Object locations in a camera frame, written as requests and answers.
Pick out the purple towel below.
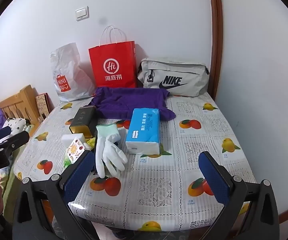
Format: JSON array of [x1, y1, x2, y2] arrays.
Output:
[[90, 87, 176, 121]]

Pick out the white sponge block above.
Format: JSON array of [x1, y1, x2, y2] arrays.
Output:
[[61, 133, 86, 147]]

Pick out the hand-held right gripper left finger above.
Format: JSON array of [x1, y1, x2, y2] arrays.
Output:
[[13, 151, 104, 240]]

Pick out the blue tissue pack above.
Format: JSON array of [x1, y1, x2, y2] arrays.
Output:
[[125, 108, 160, 155]]

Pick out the black tin box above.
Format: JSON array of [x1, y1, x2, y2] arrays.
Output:
[[69, 106, 98, 138]]

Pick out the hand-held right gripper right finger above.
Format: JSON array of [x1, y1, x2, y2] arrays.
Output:
[[191, 151, 281, 240]]

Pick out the white plastic shopping bag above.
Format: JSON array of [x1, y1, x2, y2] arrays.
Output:
[[50, 42, 96, 102]]

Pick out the white light switch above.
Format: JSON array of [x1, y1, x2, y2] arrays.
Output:
[[75, 6, 89, 21]]

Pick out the red paper bag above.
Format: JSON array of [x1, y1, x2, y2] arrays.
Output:
[[88, 25, 137, 88]]

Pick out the brown framed board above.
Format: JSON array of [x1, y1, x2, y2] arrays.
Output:
[[35, 93, 56, 117]]

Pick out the grey waist bag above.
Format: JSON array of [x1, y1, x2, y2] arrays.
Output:
[[137, 57, 210, 97]]

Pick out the green tissue packet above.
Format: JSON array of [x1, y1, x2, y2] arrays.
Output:
[[63, 149, 72, 168]]

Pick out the brown wooden door frame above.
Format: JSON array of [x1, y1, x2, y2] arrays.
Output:
[[207, 0, 224, 103]]

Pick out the fruit print tablecloth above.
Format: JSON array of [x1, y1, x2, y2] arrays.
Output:
[[14, 91, 256, 240]]

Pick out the fruit print packet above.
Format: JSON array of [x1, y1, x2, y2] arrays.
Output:
[[68, 141, 86, 164]]

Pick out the white spotted pillow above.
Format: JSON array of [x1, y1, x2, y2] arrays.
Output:
[[2, 118, 27, 133]]

